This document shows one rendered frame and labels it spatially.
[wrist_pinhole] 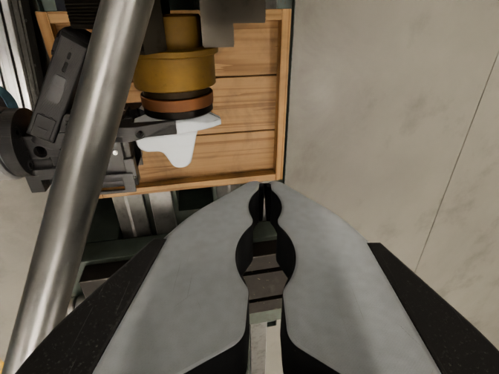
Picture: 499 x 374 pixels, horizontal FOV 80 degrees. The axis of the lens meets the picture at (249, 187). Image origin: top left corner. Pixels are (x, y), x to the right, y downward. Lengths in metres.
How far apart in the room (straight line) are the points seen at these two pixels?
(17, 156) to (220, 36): 0.23
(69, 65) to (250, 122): 0.33
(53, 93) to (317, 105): 1.38
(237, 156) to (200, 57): 0.31
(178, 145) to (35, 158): 0.15
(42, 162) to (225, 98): 0.30
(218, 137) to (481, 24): 1.65
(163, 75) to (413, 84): 1.64
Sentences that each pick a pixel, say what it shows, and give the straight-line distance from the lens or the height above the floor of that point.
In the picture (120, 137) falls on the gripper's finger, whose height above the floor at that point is 1.13.
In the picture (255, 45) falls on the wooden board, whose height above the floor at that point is 0.89.
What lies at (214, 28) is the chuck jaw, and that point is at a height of 1.10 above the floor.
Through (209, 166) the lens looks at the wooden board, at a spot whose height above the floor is 0.88.
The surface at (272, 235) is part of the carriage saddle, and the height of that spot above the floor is 0.92.
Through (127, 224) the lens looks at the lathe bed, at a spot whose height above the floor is 0.86.
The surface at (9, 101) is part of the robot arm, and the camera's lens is 0.54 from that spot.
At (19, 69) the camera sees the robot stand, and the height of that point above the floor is 0.23.
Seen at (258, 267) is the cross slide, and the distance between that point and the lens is 0.66.
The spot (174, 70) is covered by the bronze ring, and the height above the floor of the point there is 1.12.
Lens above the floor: 1.42
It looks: 58 degrees down
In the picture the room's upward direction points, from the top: 159 degrees clockwise
